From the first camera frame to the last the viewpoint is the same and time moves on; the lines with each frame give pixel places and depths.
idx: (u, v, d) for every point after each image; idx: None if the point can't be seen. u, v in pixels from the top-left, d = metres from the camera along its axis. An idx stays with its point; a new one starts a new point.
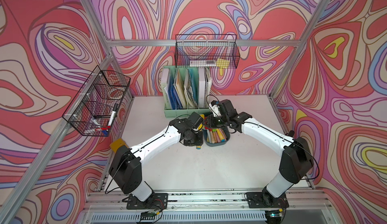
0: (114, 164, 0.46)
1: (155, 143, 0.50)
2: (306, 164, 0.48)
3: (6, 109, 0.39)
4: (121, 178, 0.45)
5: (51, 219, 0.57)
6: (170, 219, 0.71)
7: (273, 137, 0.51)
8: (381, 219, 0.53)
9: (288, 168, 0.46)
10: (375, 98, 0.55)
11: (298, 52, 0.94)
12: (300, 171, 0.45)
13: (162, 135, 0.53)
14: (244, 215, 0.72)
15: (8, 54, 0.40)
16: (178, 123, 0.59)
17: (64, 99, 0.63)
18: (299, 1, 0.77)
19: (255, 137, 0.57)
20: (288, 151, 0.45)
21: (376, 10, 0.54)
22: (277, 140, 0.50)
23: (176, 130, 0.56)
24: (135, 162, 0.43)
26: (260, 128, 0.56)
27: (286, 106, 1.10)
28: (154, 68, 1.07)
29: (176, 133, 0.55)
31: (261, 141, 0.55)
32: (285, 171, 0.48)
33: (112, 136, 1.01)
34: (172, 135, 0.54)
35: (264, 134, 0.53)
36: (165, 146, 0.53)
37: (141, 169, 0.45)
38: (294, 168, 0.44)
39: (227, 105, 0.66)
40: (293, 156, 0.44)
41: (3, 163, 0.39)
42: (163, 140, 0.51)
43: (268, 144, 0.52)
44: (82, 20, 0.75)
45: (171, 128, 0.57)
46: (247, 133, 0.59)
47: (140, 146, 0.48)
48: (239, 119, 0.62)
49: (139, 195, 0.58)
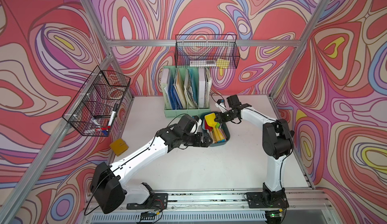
0: (91, 182, 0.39)
1: (139, 158, 0.46)
2: (285, 142, 0.56)
3: (6, 109, 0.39)
4: (100, 199, 0.42)
5: (51, 219, 0.58)
6: (170, 219, 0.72)
7: (260, 117, 0.63)
8: (380, 218, 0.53)
9: (268, 141, 0.56)
10: (375, 98, 0.55)
11: (298, 52, 0.95)
12: (278, 146, 0.55)
13: (146, 148, 0.49)
14: (244, 215, 0.72)
15: (8, 54, 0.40)
16: (166, 133, 0.56)
17: (64, 99, 0.63)
18: (299, 1, 0.77)
19: (251, 122, 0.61)
20: (268, 124, 0.56)
21: (376, 10, 0.54)
22: (263, 119, 0.61)
23: (163, 142, 0.52)
24: (114, 181, 0.40)
26: (253, 112, 0.68)
27: (286, 106, 1.10)
28: (154, 68, 1.07)
29: (163, 146, 0.51)
31: (253, 123, 0.67)
32: (265, 146, 0.58)
33: (112, 136, 1.01)
34: (158, 147, 0.51)
35: (256, 116, 0.65)
36: (150, 160, 0.50)
37: (122, 189, 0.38)
38: (270, 140, 0.54)
39: (232, 98, 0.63)
40: (270, 128, 0.55)
41: (3, 163, 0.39)
42: (146, 155, 0.48)
43: (259, 126, 0.62)
44: (82, 20, 0.75)
45: (157, 139, 0.53)
46: (245, 118, 0.72)
47: (121, 162, 0.44)
48: (241, 106, 0.76)
49: (136, 199, 0.57)
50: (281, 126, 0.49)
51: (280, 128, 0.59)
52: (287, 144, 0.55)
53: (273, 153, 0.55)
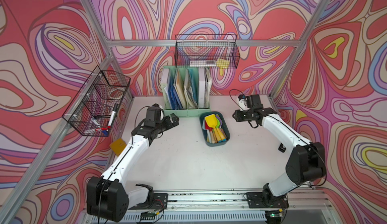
0: (87, 203, 0.41)
1: (127, 157, 0.48)
2: (315, 170, 0.46)
3: (6, 109, 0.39)
4: (107, 211, 0.41)
5: (51, 219, 0.58)
6: (171, 219, 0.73)
7: (289, 134, 0.51)
8: (380, 218, 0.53)
9: (295, 167, 0.46)
10: (375, 98, 0.55)
11: (298, 52, 0.94)
12: (306, 174, 0.45)
13: (130, 147, 0.51)
14: (244, 215, 0.72)
15: (8, 54, 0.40)
16: (140, 129, 0.58)
17: (64, 99, 0.63)
18: (299, 1, 0.77)
19: (274, 134, 0.58)
20: (299, 148, 0.46)
21: (376, 10, 0.54)
22: (293, 138, 0.50)
23: (142, 136, 0.55)
24: (114, 185, 0.40)
26: (280, 124, 0.56)
27: (286, 106, 1.10)
28: (154, 68, 1.07)
29: (143, 140, 0.54)
31: (278, 137, 0.56)
32: (291, 169, 0.49)
33: (112, 136, 1.01)
34: (139, 142, 0.53)
35: (283, 131, 0.53)
36: (137, 156, 0.51)
37: (124, 190, 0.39)
38: (299, 167, 0.45)
39: (253, 99, 0.69)
40: (303, 154, 0.44)
41: (3, 163, 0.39)
42: (133, 152, 0.50)
43: (285, 142, 0.52)
44: (82, 20, 0.74)
45: (135, 137, 0.55)
46: (267, 127, 0.61)
47: (112, 168, 0.44)
48: (262, 112, 0.63)
49: (138, 199, 0.58)
50: (316, 149, 0.47)
51: (312, 151, 0.48)
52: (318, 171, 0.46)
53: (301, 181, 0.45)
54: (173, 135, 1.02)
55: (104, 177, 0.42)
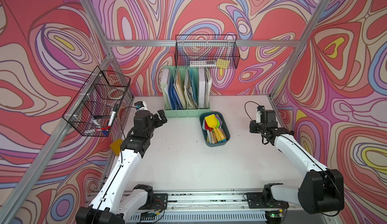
0: None
1: (117, 178, 0.44)
2: (330, 200, 0.42)
3: (6, 109, 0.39)
4: None
5: (51, 219, 0.57)
6: (171, 219, 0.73)
7: (303, 158, 0.48)
8: (380, 219, 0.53)
9: (308, 195, 0.43)
10: (375, 98, 0.55)
11: (298, 52, 0.95)
12: (320, 203, 0.41)
13: (120, 167, 0.47)
14: (245, 215, 0.72)
15: (8, 54, 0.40)
16: (130, 142, 0.53)
17: (65, 100, 0.63)
18: (299, 1, 0.77)
19: (286, 154, 0.55)
20: (313, 174, 0.42)
21: (376, 10, 0.54)
22: (307, 163, 0.46)
23: (132, 152, 0.50)
24: (105, 216, 0.37)
26: (295, 146, 0.53)
27: (286, 107, 1.10)
28: (154, 69, 1.09)
29: (133, 155, 0.50)
31: (291, 159, 0.52)
32: (304, 196, 0.44)
33: (112, 136, 1.01)
34: (130, 159, 0.49)
35: (295, 152, 0.51)
36: (129, 173, 0.48)
37: (118, 217, 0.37)
38: (313, 196, 0.41)
39: (268, 116, 0.66)
40: (318, 182, 0.41)
41: (3, 163, 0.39)
42: (123, 171, 0.46)
43: (298, 165, 0.49)
44: (82, 20, 0.75)
45: (125, 153, 0.50)
46: (279, 146, 0.58)
47: (102, 194, 0.41)
48: (275, 131, 0.61)
49: (138, 204, 0.59)
50: (333, 177, 0.43)
51: (328, 179, 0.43)
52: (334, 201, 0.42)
53: (314, 210, 0.41)
54: (173, 135, 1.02)
55: (93, 207, 0.39)
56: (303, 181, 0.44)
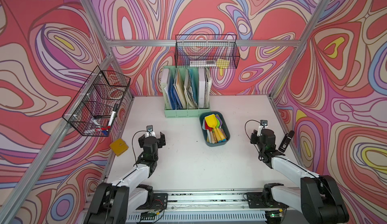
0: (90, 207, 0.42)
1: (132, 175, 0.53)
2: (331, 208, 0.41)
3: (6, 109, 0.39)
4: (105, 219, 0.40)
5: (51, 219, 0.57)
6: (171, 219, 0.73)
7: (296, 169, 0.52)
8: (380, 219, 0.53)
9: (310, 204, 0.42)
10: (375, 98, 0.55)
11: (298, 52, 0.95)
12: (322, 212, 0.41)
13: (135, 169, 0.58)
14: (244, 215, 0.72)
15: (8, 54, 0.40)
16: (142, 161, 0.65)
17: (65, 100, 0.63)
18: (299, 1, 0.77)
19: (284, 173, 0.57)
20: (307, 180, 0.45)
21: (376, 10, 0.54)
22: (300, 172, 0.50)
23: (145, 165, 0.63)
24: (121, 189, 0.44)
26: (287, 162, 0.58)
27: (286, 106, 1.10)
28: (154, 69, 1.09)
29: (145, 168, 0.61)
31: (289, 176, 0.54)
32: (308, 210, 0.43)
33: (112, 136, 1.01)
34: (142, 168, 0.60)
35: (289, 167, 0.54)
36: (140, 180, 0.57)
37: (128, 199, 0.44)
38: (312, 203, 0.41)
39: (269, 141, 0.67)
40: (312, 187, 0.43)
41: (3, 163, 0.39)
42: (137, 173, 0.56)
43: (296, 178, 0.50)
44: (82, 20, 0.75)
45: (139, 165, 0.63)
46: (276, 167, 0.61)
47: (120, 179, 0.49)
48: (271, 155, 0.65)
49: (138, 202, 0.58)
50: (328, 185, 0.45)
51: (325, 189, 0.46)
52: (337, 211, 0.41)
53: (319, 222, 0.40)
54: (172, 135, 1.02)
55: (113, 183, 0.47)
56: (302, 194, 0.45)
